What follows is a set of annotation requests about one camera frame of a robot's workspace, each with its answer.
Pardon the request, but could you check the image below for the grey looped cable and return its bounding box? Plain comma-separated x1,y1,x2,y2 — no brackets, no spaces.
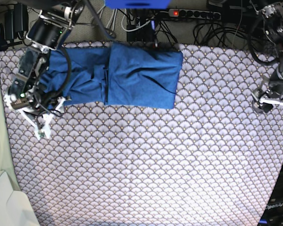
89,9,120,36

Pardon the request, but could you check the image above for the blue box at top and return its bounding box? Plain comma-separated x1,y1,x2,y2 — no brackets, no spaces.
105,0,171,9

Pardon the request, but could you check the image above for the black power strip red switch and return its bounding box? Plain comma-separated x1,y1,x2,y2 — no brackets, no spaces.
167,8,222,21

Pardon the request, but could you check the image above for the black power adapter brick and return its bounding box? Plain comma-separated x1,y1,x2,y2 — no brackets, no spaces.
4,3,28,41

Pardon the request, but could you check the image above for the black OpenArm case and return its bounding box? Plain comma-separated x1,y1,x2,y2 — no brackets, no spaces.
258,164,283,226

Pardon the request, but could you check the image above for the white plastic bin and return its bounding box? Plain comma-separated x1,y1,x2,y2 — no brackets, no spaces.
0,170,39,226

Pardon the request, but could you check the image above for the fan-patterned table cloth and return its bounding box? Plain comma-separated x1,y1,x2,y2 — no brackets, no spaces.
5,44,283,226

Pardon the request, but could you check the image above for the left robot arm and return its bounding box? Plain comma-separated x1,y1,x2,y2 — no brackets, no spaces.
247,0,283,114

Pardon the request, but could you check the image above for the red black table clamp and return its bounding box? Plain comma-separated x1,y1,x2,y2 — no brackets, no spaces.
153,40,159,49

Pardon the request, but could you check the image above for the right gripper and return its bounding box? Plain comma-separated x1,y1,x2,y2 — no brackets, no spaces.
3,80,67,140

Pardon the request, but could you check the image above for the blue long-sleeve T-shirt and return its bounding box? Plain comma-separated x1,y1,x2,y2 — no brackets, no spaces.
41,43,183,109

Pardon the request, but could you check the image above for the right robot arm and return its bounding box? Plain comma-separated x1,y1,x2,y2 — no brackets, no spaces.
4,0,116,139

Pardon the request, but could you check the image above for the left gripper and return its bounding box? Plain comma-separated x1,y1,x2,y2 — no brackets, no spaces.
251,78,283,114

